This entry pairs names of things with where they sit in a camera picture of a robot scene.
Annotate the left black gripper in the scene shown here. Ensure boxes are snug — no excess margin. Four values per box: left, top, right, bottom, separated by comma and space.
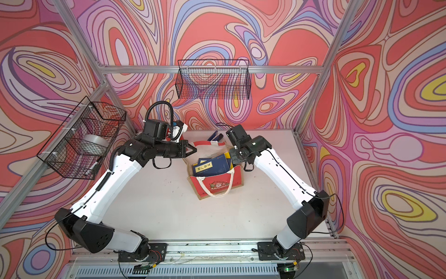
153, 139, 197, 159

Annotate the yellow cover book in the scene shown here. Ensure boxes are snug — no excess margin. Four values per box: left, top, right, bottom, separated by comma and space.
224, 152, 233, 170

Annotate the blue book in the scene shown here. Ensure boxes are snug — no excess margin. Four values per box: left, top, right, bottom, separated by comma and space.
192, 154, 229, 177

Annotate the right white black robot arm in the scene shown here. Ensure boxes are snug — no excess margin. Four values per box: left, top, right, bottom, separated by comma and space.
226, 124, 330, 253

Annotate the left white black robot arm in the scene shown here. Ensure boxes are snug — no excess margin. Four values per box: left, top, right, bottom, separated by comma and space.
55, 101, 196, 262

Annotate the white marker in basket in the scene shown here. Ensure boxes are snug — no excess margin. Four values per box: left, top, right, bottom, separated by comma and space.
86, 161, 101, 176

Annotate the silver tape roll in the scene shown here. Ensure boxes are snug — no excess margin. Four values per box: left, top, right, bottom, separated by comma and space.
79, 134, 109, 156

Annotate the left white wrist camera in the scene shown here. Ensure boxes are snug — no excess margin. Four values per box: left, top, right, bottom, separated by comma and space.
170, 120, 188, 143

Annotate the back black wire basket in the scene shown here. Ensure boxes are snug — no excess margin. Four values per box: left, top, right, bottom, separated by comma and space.
175, 58, 252, 100

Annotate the black wire basket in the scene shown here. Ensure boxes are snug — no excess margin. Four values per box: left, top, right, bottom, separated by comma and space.
37, 97, 127, 180
175, 58, 252, 100

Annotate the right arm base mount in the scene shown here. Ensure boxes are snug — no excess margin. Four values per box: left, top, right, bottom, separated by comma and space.
252, 238, 305, 262

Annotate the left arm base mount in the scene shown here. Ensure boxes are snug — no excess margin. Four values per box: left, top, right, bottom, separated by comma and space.
118, 239, 168, 264

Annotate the left black wire basket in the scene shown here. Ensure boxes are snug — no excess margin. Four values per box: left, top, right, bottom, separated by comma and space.
37, 97, 127, 180

